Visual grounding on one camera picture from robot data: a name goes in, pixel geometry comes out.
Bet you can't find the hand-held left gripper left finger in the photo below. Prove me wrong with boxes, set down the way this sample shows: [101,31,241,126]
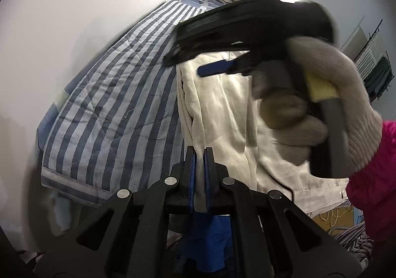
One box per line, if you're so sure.
[35,146,197,278]

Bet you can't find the striped hanging towel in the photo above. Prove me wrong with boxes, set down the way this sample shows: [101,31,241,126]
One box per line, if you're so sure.
[356,31,387,73]

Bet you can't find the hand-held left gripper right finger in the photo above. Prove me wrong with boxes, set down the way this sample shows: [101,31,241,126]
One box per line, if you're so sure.
[203,146,363,278]

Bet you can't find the dark hanging clothes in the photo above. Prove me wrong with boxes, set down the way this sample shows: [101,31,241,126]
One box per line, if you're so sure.
[363,57,394,102]

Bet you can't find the person's right hand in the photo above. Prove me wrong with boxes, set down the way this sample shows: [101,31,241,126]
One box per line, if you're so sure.
[253,35,384,174]

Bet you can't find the white power strip with cables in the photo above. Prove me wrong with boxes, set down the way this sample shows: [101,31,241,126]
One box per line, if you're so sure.
[319,203,357,230]

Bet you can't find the dark striped cloth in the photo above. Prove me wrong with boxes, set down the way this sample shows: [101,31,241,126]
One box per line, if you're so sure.
[332,221,376,263]

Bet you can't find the black clothes rack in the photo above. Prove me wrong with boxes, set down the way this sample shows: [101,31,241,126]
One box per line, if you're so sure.
[353,18,395,102]

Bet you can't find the blue white striped blanket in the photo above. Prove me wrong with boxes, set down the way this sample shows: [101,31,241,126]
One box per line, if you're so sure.
[40,0,223,208]

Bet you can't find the beige jacket with blue lining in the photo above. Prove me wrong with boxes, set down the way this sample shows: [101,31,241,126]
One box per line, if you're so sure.
[176,46,350,271]

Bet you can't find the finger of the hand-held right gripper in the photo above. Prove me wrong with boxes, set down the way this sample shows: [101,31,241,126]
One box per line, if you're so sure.
[197,52,263,78]
[163,40,251,67]

